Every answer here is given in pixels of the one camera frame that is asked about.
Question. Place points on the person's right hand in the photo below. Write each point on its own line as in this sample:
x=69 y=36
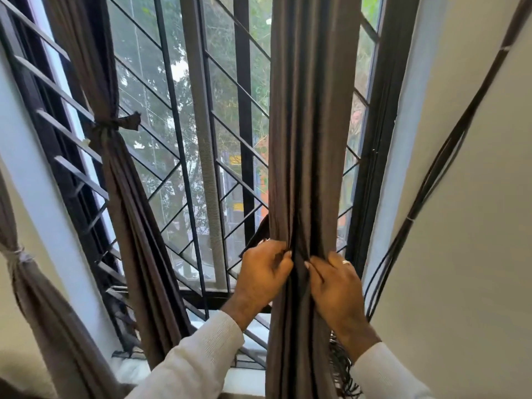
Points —
x=341 y=299

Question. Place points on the person's left hand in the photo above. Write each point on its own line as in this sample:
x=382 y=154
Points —
x=262 y=278

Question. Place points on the dark grey curtain tie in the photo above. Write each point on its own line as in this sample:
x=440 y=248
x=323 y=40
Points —
x=259 y=232
x=118 y=122

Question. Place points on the dark grey curtain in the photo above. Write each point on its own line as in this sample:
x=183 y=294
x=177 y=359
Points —
x=137 y=245
x=311 y=120

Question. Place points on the light grey curtain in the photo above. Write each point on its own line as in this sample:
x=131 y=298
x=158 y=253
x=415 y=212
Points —
x=54 y=319

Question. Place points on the light grey curtain tie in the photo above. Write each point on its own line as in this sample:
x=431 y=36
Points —
x=16 y=254

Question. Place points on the person's left forearm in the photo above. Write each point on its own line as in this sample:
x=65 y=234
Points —
x=195 y=365

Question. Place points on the person's right forearm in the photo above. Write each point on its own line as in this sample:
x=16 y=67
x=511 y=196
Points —
x=386 y=378

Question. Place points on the orange brick building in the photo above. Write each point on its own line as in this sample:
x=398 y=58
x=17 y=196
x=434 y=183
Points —
x=355 y=120

